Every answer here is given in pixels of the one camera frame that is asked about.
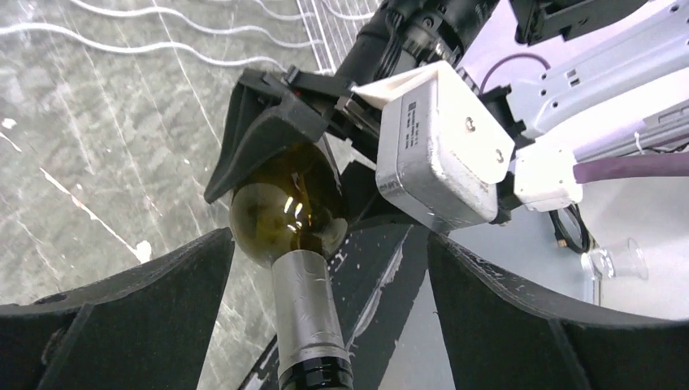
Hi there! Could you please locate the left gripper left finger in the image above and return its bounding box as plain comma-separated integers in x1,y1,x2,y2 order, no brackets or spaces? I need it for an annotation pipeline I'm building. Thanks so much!
1,228,234,389

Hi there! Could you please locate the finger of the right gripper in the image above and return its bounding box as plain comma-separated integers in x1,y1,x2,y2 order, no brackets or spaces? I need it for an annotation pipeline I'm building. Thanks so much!
203,67,350,204
340,161,410,227

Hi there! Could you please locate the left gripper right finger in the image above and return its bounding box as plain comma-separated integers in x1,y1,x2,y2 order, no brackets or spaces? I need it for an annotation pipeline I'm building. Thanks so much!
427,233,688,389

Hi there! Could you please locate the green bottle with silver foil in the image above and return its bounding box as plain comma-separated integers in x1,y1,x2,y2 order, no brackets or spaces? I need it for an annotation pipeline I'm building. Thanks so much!
229,141,353,389

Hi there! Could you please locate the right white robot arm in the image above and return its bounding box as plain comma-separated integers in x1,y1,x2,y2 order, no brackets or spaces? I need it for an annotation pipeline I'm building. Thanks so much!
204,1,688,232

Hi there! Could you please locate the small clear plastic cup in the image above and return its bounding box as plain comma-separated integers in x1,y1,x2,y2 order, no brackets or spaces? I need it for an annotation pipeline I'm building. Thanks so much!
580,238,648,280

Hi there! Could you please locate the white wire wine rack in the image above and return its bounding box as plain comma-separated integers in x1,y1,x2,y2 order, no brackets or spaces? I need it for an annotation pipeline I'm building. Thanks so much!
1,1,374,75

